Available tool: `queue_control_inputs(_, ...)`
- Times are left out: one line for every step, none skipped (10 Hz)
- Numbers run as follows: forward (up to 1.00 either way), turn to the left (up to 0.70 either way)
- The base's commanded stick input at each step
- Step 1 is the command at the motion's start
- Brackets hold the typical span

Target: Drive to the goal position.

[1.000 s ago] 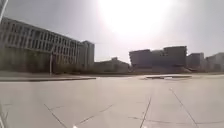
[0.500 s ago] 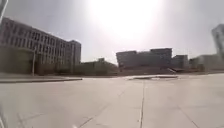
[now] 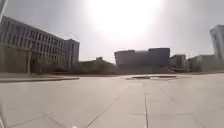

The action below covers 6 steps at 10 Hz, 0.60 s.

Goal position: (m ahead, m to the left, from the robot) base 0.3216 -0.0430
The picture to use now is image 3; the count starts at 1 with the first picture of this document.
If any small dark building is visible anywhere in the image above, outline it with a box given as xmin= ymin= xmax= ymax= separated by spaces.
xmin=169 ymin=54 xmax=188 ymax=72

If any low dark building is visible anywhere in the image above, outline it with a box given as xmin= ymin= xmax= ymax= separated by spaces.
xmin=75 ymin=56 xmax=118 ymax=75

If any dark kerb strip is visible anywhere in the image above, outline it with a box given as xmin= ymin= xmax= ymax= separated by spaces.
xmin=0 ymin=76 xmax=81 ymax=84

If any grey building with window grid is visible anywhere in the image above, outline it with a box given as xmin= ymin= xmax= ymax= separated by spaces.
xmin=0 ymin=15 xmax=81 ymax=75

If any low pale building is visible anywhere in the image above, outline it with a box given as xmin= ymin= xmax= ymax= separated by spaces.
xmin=186 ymin=54 xmax=215 ymax=72

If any dark wide block building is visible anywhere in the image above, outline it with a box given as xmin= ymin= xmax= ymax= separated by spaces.
xmin=113 ymin=47 xmax=172 ymax=75

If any white building with window grid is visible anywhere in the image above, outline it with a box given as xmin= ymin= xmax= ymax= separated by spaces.
xmin=209 ymin=24 xmax=224 ymax=70

